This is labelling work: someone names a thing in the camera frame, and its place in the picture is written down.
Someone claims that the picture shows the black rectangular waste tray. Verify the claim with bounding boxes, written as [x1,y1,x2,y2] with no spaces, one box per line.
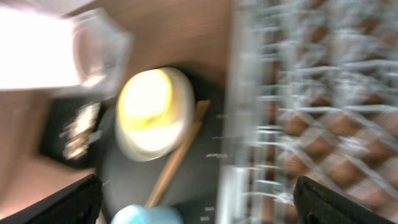
[39,97,104,169]

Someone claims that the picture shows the clear plastic waste bin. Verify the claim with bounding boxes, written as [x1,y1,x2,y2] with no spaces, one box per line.
[53,8,134,100]

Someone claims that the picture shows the light blue plastic cup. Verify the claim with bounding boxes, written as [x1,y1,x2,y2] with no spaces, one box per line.
[111,205,183,224]

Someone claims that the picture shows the round black serving tray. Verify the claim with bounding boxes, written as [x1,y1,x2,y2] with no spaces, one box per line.
[96,63,224,224]

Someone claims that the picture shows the wooden chopstick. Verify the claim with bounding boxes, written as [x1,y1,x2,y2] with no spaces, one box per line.
[145,100,210,207]

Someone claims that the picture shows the pale grey round plate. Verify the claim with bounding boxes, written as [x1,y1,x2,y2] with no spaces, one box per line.
[114,67,195,162]

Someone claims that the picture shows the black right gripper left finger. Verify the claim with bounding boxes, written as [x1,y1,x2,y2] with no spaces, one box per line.
[1,174,103,224]

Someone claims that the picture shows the food scraps with rice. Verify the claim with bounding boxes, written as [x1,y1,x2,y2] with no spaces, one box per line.
[60,102,101,160]

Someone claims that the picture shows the yellow plastic bowl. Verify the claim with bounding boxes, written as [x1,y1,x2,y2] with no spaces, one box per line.
[116,69,174,131]

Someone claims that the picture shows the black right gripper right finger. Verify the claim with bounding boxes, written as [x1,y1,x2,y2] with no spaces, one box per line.
[294,176,393,224]

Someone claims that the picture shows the grey plastic dishwasher rack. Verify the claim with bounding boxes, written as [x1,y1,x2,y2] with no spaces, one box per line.
[216,0,397,223]

